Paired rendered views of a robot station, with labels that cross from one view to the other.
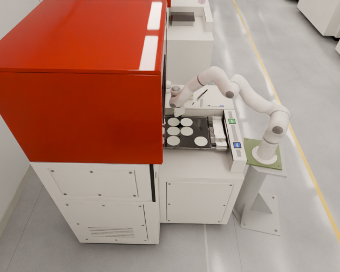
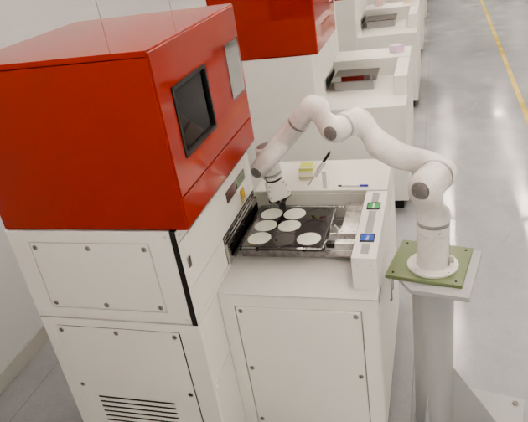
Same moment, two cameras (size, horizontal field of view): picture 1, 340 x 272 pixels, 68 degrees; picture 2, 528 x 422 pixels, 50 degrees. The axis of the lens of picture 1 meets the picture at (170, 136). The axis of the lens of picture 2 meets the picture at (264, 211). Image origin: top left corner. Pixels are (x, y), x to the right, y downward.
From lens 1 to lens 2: 1.00 m
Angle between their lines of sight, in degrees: 24
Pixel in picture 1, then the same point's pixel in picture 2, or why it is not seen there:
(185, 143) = (280, 241)
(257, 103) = (384, 148)
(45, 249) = not seen: outside the picture
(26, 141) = (0, 187)
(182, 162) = (268, 275)
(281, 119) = (425, 170)
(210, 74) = (303, 107)
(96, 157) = (90, 216)
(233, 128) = (373, 216)
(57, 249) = not seen: outside the picture
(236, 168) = (361, 280)
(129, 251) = not seen: outside the picture
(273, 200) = (515, 409)
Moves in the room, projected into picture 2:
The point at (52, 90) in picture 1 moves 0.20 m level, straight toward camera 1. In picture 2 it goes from (24, 95) to (17, 111)
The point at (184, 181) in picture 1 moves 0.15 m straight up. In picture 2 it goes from (266, 305) to (261, 273)
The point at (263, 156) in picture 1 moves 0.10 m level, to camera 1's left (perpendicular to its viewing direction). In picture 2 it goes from (424, 262) to (397, 262)
